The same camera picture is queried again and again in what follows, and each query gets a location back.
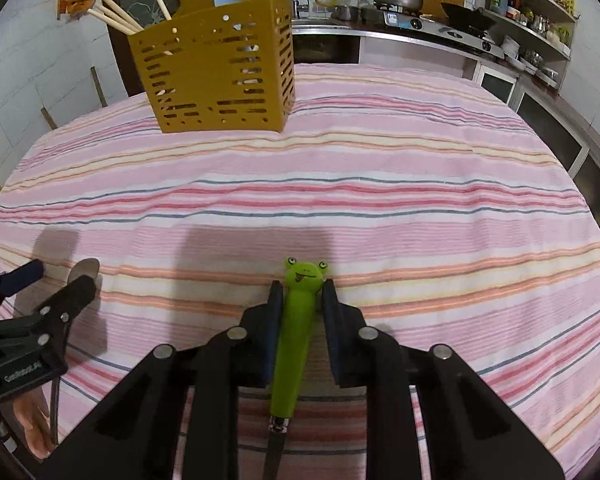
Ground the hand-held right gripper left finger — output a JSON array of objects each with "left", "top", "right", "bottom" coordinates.
[{"left": 40, "top": 280, "right": 286, "bottom": 480}]

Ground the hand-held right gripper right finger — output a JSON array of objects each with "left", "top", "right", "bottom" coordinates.
[{"left": 321, "top": 279, "right": 566, "bottom": 480}]

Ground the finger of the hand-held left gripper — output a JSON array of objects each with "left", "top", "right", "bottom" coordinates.
[
  {"left": 0, "top": 260, "right": 45, "bottom": 322},
  {"left": 0, "top": 275, "right": 99, "bottom": 361}
]

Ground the green frog handle utensil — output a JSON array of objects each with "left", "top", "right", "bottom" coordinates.
[{"left": 261, "top": 256, "right": 332, "bottom": 480}]

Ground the metal spoon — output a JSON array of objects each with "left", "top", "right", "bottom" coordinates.
[{"left": 49, "top": 258, "right": 102, "bottom": 447}]

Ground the mustard perforated utensil holder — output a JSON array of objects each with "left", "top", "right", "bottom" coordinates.
[{"left": 128, "top": 0, "right": 296, "bottom": 134}]

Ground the person's left hand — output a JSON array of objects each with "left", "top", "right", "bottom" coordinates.
[{"left": 11, "top": 389, "right": 56, "bottom": 461}]

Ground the pink striped tablecloth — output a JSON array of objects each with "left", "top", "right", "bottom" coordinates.
[{"left": 0, "top": 62, "right": 600, "bottom": 480}]

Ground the dark side countertop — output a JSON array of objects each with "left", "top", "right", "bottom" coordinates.
[{"left": 472, "top": 55, "right": 600, "bottom": 206}]

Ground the steel sink counter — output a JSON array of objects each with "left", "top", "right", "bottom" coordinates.
[{"left": 291, "top": 19, "right": 481, "bottom": 66}]

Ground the gas stove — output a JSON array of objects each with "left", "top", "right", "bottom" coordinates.
[{"left": 375, "top": 7, "right": 506, "bottom": 59}]

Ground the black frying pan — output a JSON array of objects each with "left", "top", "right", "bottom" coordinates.
[{"left": 440, "top": 2, "right": 497, "bottom": 32}]

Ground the wall shelf with kitchenware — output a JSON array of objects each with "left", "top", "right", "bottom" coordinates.
[{"left": 475, "top": 0, "right": 582, "bottom": 93}]

